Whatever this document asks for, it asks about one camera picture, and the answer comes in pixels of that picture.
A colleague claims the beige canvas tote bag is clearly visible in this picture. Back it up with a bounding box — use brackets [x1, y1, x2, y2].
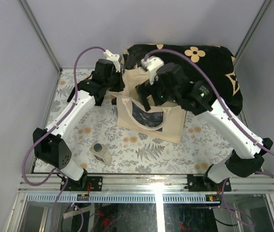
[111, 69, 186, 144]

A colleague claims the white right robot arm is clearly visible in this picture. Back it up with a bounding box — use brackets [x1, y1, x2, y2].
[136, 63, 273, 191]

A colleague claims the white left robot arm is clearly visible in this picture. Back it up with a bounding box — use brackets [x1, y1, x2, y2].
[33, 55, 123, 191]

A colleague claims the floral table cloth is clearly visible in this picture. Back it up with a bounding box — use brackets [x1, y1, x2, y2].
[36, 68, 251, 174]

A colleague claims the clear beige bottle black cap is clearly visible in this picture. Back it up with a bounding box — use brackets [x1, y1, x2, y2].
[90, 143, 112, 166]

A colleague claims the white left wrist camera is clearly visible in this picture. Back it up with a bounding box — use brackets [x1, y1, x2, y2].
[103, 50, 121, 73]

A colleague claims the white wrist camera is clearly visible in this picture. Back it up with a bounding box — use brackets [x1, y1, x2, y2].
[103, 50, 121, 73]
[140, 56, 164, 85]

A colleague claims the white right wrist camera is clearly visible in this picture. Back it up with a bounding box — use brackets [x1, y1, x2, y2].
[140, 56, 164, 85]

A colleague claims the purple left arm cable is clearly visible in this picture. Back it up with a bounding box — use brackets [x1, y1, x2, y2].
[21, 46, 107, 232]

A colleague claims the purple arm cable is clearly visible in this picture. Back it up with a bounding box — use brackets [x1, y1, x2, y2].
[21, 46, 107, 232]
[143, 49, 274, 227]

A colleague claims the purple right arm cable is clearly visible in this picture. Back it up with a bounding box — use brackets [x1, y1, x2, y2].
[143, 49, 274, 227]

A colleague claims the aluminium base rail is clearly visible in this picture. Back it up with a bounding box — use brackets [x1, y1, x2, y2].
[16, 174, 274, 205]

